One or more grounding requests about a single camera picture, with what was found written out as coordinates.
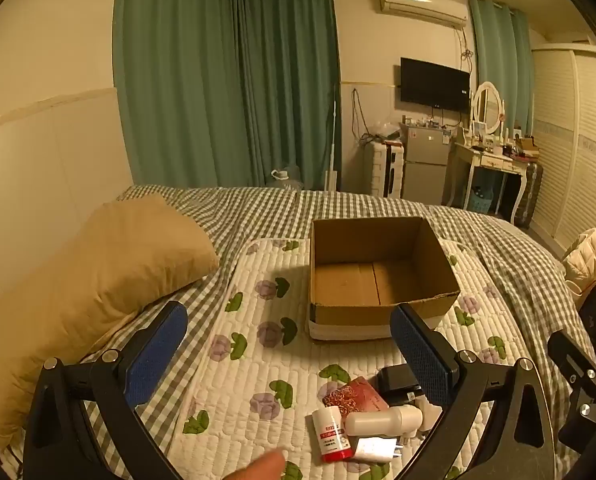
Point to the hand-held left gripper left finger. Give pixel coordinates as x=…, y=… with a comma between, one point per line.
x=153, y=350

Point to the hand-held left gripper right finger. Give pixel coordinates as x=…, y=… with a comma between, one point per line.
x=422, y=355

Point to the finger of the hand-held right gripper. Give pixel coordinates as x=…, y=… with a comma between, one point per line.
x=572, y=355
x=582, y=425

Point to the black power adapter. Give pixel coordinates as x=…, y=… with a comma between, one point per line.
x=392, y=380

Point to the plain white bottle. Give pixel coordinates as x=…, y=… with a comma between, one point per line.
x=377, y=422

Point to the red patterned case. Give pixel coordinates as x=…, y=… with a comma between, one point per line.
x=350, y=395

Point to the cardboard box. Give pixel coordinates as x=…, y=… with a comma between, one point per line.
x=348, y=280

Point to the white charger plug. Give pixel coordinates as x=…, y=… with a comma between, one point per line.
x=375, y=452

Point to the white bottle with red label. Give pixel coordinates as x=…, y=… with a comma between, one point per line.
x=330, y=435

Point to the person's left hand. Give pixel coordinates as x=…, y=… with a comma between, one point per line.
x=258, y=467

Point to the tan pillow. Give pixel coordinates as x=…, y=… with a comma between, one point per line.
x=93, y=300

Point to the white puffy jacket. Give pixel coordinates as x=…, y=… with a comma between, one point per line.
x=590, y=255

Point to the white floral quilted mat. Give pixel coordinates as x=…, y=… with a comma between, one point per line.
x=258, y=360

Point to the grey checked bed sheet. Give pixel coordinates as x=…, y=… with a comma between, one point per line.
x=377, y=207

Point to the blue plastic basket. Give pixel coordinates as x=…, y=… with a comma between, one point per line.
x=479, y=201

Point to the brown suitcase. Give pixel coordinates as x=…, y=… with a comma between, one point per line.
x=530, y=195

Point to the white ribbed suitcase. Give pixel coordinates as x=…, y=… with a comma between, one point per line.
x=382, y=170

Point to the silver small fridge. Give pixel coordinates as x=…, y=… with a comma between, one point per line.
x=425, y=165

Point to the white slatted wardrobe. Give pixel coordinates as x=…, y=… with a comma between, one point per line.
x=572, y=150

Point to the white vanity table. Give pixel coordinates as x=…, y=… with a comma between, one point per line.
x=492, y=161

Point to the small brown box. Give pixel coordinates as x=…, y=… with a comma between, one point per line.
x=527, y=147

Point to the white mop pole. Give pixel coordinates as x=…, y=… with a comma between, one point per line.
x=331, y=160

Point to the clear water jug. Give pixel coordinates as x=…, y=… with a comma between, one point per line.
x=285, y=177

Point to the clear plastic bag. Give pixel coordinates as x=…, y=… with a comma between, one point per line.
x=385, y=131

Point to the white oval vanity mirror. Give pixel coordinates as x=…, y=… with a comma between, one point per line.
x=487, y=105

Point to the wide green curtain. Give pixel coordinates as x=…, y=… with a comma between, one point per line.
x=288, y=80
x=178, y=70

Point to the narrow green curtain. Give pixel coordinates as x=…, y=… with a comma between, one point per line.
x=497, y=60

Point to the white air conditioner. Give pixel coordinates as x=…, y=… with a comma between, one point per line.
x=422, y=7

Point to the black wall television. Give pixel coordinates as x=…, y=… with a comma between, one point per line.
x=435, y=85

